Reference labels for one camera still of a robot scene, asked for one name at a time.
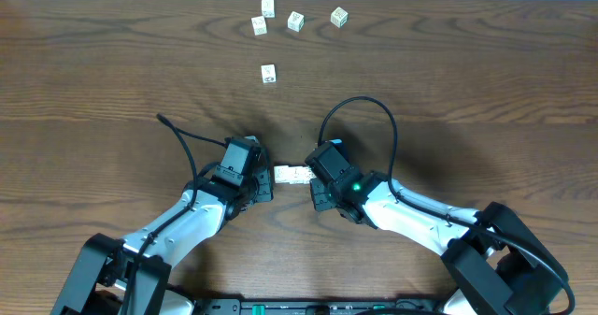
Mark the wooden block green side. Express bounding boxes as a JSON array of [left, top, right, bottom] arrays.
[[274, 165, 292, 183]]

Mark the wooden block blue side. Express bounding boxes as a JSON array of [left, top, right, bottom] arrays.
[[289, 166, 306, 184], [303, 167, 316, 184]]

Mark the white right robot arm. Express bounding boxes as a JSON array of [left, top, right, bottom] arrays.
[[311, 165, 571, 314]]

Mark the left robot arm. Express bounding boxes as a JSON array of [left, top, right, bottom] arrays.
[[52, 136, 273, 314]]

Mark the wooden block soccer ball yellow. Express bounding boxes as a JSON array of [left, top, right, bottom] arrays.
[[261, 64, 277, 83]]

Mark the wooden block red M side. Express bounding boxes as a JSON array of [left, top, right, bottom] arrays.
[[250, 16, 267, 36]]

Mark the wooden block number 3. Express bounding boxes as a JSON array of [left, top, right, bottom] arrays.
[[287, 11, 305, 32]]

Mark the wooden block number 6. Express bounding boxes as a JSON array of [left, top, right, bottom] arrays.
[[330, 7, 349, 28]]

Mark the wooden block far back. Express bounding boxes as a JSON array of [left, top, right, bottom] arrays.
[[261, 0, 276, 18]]

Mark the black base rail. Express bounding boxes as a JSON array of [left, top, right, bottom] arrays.
[[192, 297, 441, 315]]

